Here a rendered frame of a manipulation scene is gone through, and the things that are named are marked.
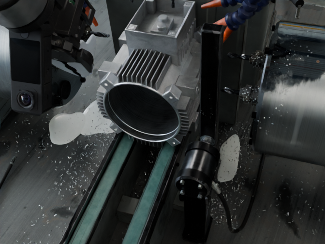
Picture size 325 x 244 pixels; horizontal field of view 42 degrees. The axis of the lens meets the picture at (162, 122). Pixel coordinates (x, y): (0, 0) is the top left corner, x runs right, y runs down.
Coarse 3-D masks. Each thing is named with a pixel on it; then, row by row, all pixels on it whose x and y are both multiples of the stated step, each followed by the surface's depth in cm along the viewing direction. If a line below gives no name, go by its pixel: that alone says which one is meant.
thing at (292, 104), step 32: (288, 32) 71; (320, 32) 71; (256, 64) 82; (288, 64) 68; (320, 64) 67; (256, 96) 74; (288, 96) 68; (320, 96) 66; (256, 128) 72; (288, 128) 69; (320, 128) 68; (320, 160) 73
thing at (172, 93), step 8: (200, 32) 85; (200, 40) 86; (104, 80) 77; (112, 80) 78; (104, 88) 79; (168, 88) 75; (176, 88) 75; (168, 96) 75; (176, 96) 74; (112, 128) 87; (176, 136) 83; (176, 144) 84
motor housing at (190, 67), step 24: (120, 48) 87; (120, 72) 76; (144, 72) 75; (168, 72) 78; (192, 72) 81; (96, 96) 82; (120, 96) 88; (144, 96) 93; (120, 120) 87; (144, 120) 90; (168, 120) 88
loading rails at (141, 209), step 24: (120, 144) 89; (144, 144) 97; (168, 144) 88; (120, 168) 85; (168, 168) 83; (96, 192) 81; (120, 192) 87; (144, 192) 81; (168, 192) 83; (96, 216) 78; (120, 216) 88; (144, 216) 77; (168, 216) 88; (72, 240) 75; (96, 240) 79; (144, 240) 73
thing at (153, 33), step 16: (144, 0) 84; (160, 0) 84; (176, 0) 83; (144, 16) 85; (160, 16) 81; (176, 16) 84; (192, 16) 83; (128, 32) 78; (144, 32) 77; (160, 32) 80; (176, 32) 76; (192, 32) 85; (128, 48) 81; (144, 48) 79; (160, 48) 78; (176, 48) 77; (176, 64) 80
